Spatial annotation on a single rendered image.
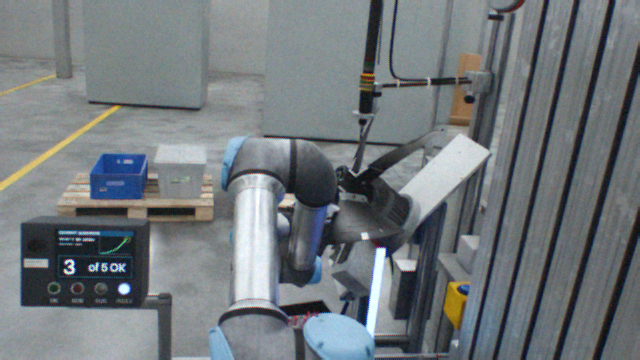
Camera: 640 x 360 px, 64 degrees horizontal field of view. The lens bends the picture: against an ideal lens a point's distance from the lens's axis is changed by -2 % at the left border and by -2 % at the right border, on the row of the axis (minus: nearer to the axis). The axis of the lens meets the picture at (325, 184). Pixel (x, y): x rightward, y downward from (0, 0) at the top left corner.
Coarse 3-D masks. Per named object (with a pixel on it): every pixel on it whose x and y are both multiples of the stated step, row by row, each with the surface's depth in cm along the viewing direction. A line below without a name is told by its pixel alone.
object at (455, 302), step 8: (448, 288) 142; (456, 288) 139; (448, 296) 142; (456, 296) 137; (464, 296) 135; (448, 304) 141; (456, 304) 136; (464, 304) 134; (448, 312) 141; (456, 312) 136; (464, 312) 135; (456, 320) 136; (456, 328) 136
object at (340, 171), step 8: (336, 168) 175; (344, 168) 170; (336, 176) 173; (344, 176) 166; (352, 176) 168; (344, 184) 166; (352, 184) 167; (360, 184) 169; (368, 184) 175; (336, 192) 167; (352, 192) 167; (360, 192) 170; (368, 192) 171; (336, 200) 169; (368, 200) 168
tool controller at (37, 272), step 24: (48, 216) 121; (24, 240) 112; (48, 240) 113; (72, 240) 113; (96, 240) 114; (120, 240) 115; (144, 240) 118; (24, 264) 112; (48, 264) 113; (96, 264) 114; (120, 264) 115; (144, 264) 120; (24, 288) 112; (144, 288) 121
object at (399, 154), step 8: (424, 136) 156; (432, 136) 164; (408, 144) 156; (416, 144) 162; (424, 144) 167; (392, 152) 157; (400, 152) 163; (408, 152) 166; (376, 160) 161; (384, 160) 164; (392, 160) 167; (400, 160) 169; (376, 168) 168; (384, 168) 170
